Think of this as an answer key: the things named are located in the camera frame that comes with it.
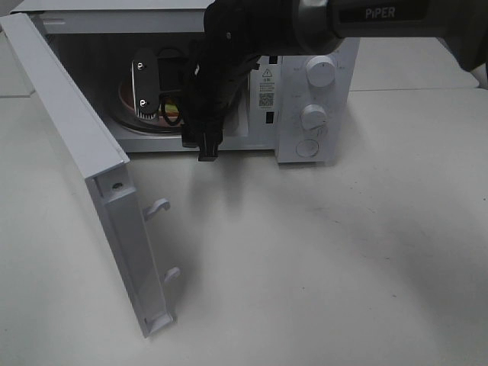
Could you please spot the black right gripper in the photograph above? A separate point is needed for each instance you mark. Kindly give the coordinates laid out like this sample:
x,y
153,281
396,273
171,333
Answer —
x,y
208,78

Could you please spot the sandwich with lettuce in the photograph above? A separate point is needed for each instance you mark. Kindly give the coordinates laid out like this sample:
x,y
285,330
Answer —
x,y
170,107

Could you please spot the pink round plate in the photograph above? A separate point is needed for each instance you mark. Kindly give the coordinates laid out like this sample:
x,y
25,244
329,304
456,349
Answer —
x,y
126,95

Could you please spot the white microwave knob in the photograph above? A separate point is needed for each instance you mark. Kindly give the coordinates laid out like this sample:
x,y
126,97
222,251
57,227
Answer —
x,y
313,116
321,71

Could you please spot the round door release button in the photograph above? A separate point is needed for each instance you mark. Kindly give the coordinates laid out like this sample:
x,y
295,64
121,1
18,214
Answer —
x,y
307,148

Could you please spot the white microwave door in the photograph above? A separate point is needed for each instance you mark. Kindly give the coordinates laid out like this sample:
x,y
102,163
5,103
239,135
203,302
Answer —
x,y
99,161

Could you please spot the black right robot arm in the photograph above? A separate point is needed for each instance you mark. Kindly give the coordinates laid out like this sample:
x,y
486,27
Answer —
x,y
238,33

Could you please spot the white warning label sticker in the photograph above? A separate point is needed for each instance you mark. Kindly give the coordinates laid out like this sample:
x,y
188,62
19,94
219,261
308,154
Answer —
x,y
266,88

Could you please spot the glass microwave turntable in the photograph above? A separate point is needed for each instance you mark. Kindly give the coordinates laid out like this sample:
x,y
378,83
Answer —
x,y
155,124

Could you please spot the white microwave oven body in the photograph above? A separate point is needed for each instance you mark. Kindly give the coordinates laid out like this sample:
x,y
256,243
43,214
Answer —
x,y
96,42

